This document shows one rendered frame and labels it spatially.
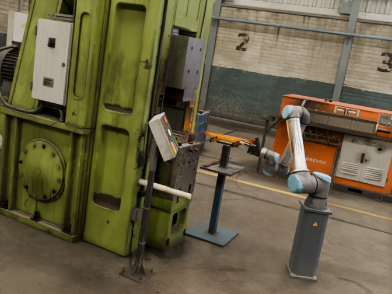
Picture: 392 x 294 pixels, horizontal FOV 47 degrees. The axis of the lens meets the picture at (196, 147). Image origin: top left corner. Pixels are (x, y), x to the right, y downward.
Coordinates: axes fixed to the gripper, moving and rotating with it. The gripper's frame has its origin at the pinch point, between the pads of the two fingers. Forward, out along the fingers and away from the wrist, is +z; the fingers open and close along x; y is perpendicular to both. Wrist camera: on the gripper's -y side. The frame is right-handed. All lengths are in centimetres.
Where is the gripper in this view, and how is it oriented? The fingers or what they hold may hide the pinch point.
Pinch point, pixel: (242, 141)
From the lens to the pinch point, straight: 408.6
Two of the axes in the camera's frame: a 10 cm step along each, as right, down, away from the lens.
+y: -3.0, 9.2, 2.7
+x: 4.3, -1.2, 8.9
